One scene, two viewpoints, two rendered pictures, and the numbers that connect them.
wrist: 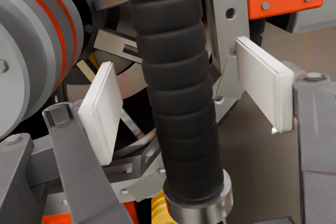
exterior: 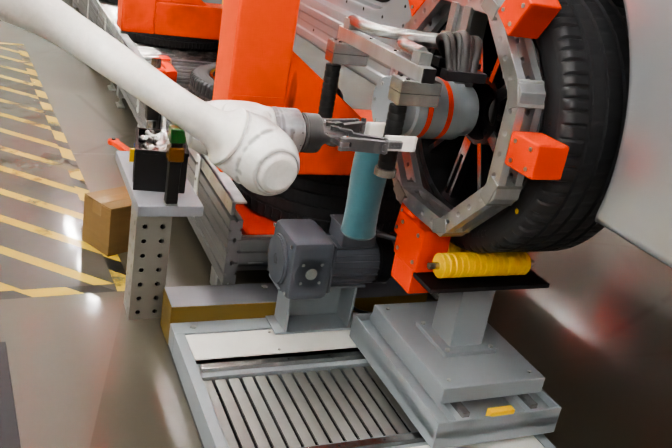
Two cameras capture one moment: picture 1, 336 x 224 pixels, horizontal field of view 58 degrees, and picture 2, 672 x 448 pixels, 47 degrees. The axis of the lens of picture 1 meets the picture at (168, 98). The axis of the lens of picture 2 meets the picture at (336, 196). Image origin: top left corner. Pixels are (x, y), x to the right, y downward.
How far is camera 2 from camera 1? 1.45 m
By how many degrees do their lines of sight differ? 58
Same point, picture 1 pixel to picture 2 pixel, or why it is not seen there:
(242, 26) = (500, 164)
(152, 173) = (443, 218)
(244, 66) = (406, 142)
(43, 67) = (409, 120)
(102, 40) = (492, 139)
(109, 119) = (375, 130)
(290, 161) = not seen: outside the picture
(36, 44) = (410, 112)
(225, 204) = (381, 173)
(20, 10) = not seen: hidden behind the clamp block
